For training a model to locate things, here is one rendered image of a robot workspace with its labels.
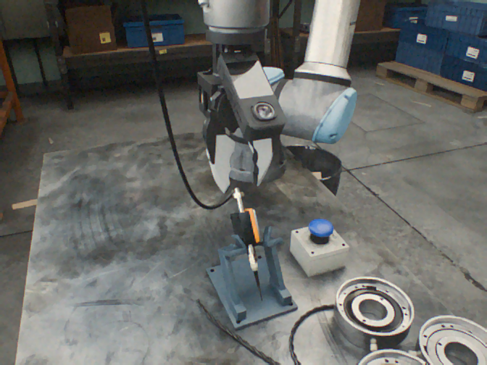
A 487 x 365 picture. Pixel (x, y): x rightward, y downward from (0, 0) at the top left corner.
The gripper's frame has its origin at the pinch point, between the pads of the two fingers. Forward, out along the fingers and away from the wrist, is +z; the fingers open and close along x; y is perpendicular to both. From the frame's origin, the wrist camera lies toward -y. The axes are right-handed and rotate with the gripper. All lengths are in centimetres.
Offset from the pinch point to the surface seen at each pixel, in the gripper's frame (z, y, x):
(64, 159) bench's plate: 18, 55, 25
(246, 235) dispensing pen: 6.9, -2.5, 0.5
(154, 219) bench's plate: 18.1, 21.9, 9.5
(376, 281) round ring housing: 14.5, -11.2, -16.7
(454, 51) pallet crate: 55, 229, -305
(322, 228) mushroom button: 10.8, -1.1, -13.3
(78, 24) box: 28, 327, 11
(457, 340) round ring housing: 15.3, -23.5, -20.3
